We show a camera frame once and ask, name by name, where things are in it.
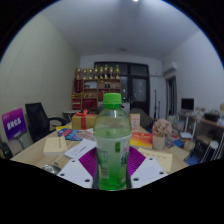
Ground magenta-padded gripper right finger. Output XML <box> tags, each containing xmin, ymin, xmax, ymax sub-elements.
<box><xmin>126</xmin><ymin>146</ymin><xmax>169</xmax><ymax>190</ymax></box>

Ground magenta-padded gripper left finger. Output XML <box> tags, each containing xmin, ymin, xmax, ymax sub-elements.
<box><xmin>57</xmin><ymin>147</ymin><xmax>99</xmax><ymax>190</ymax></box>

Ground green-capped clear drink bottle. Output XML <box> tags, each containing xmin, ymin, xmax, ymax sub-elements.
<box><xmin>92</xmin><ymin>92</ymin><xmax>133</xmax><ymax>191</ymax></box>

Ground white paper booklet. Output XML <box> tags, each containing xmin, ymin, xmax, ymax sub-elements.
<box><xmin>64</xmin><ymin>138</ymin><xmax>98</xmax><ymax>160</ymax></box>

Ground red and orange book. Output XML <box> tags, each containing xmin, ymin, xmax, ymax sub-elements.
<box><xmin>129</xmin><ymin>131</ymin><xmax>154</xmax><ymax>149</ymax></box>

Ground large pale yellow notepad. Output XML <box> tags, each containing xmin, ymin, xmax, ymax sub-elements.
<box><xmin>138</xmin><ymin>148</ymin><xmax>174</xmax><ymax>173</ymax></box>

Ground small pale yellow book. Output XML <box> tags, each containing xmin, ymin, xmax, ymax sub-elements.
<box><xmin>43</xmin><ymin>136</ymin><xmax>68</xmax><ymax>157</ymax></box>

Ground pink flowers in white pot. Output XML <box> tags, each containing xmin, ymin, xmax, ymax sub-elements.
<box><xmin>151</xmin><ymin>118</ymin><xmax>173</xmax><ymax>150</ymax></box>

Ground orange standing card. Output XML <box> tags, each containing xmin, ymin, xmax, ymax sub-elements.
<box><xmin>129</xmin><ymin>113</ymin><xmax>141</xmax><ymax>133</ymax></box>

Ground yellow gift box red ribbon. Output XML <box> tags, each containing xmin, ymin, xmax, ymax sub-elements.
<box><xmin>71</xmin><ymin>109</ymin><xmax>98</xmax><ymax>131</ymax></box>

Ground black office chair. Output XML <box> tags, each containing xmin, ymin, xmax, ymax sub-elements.
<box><xmin>25</xmin><ymin>102</ymin><xmax>68</xmax><ymax>143</ymax></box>

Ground dark glass door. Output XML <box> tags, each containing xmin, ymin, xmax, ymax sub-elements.
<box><xmin>120</xmin><ymin>62</ymin><xmax>150</xmax><ymax>116</ymax></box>

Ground wooden shelf unit with trophies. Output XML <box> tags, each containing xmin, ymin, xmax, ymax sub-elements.
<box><xmin>71</xmin><ymin>64</ymin><xmax>122</xmax><ymax>111</ymax></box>

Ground black computer monitor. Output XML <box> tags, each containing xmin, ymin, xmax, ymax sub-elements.
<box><xmin>180</xmin><ymin>97</ymin><xmax>195</xmax><ymax>112</ymax></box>

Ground purple sign board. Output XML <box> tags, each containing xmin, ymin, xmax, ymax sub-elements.
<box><xmin>1</xmin><ymin>107</ymin><xmax>28</xmax><ymax>141</ymax></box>

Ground long wooden side desk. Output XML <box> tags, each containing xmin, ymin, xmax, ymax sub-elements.
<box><xmin>179</xmin><ymin>111</ymin><xmax>224</xmax><ymax>158</ymax></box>

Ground white wall air conditioner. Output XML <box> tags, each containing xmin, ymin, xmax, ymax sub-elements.
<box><xmin>162</xmin><ymin>61</ymin><xmax>179</xmax><ymax>78</ymax></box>

